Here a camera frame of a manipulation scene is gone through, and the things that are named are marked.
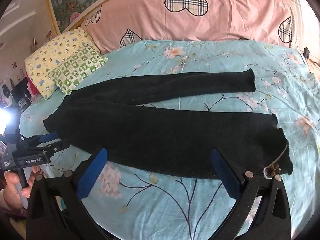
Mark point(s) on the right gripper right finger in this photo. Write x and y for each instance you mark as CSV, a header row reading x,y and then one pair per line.
x,y
272,219

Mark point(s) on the light blue floral bedsheet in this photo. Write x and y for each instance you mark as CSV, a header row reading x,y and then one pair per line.
x,y
135,204

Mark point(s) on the yellow cartoon-print pillow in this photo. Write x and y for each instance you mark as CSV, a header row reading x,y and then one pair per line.
x,y
41,62

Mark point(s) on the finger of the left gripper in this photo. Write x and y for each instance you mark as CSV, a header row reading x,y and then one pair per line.
x,y
49,150
40,139

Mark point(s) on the pink heart-pattern quilt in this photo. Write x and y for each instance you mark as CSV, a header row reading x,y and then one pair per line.
x,y
118,23

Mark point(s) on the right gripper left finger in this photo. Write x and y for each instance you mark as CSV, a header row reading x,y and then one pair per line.
x,y
55,210

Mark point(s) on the green checkered pillow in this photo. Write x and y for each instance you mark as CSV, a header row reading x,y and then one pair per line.
x,y
77,67

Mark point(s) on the black knit pants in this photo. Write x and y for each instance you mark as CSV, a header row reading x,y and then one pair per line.
x,y
118,115

